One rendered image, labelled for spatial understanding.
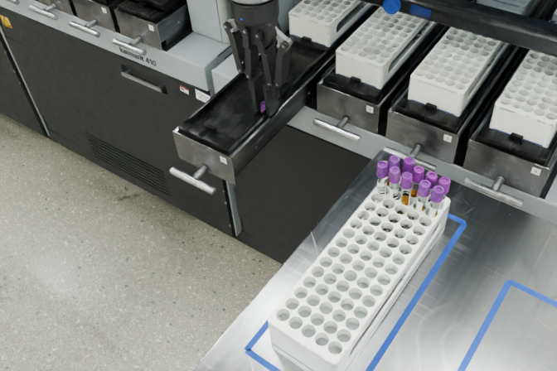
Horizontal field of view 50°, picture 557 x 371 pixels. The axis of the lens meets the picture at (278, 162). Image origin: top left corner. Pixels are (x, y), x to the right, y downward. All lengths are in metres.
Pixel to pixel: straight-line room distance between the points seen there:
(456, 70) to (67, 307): 1.32
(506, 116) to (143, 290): 1.21
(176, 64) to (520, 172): 0.78
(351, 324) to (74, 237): 1.45
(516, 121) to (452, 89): 0.12
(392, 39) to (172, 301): 1.04
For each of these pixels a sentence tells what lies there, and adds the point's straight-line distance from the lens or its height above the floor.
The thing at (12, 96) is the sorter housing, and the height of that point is 0.25.
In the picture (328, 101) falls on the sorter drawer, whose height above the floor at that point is 0.77.
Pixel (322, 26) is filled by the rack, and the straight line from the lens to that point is 1.21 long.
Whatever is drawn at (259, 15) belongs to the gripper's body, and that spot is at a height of 1.03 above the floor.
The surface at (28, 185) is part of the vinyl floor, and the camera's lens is 2.30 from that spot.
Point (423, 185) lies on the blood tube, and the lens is 0.79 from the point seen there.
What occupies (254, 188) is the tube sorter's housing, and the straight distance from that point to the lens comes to 1.52.
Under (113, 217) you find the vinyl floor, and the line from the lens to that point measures 2.07.
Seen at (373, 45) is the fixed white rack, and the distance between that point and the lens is 1.16.
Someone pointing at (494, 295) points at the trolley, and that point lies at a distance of 0.85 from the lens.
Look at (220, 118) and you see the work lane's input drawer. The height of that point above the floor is 0.80.
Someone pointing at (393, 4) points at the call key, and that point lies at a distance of 1.04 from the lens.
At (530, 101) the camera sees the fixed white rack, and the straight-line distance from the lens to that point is 1.07.
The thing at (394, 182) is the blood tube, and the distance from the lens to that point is 0.81.
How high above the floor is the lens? 1.52
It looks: 45 degrees down
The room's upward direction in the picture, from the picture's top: 5 degrees counter-clockwise
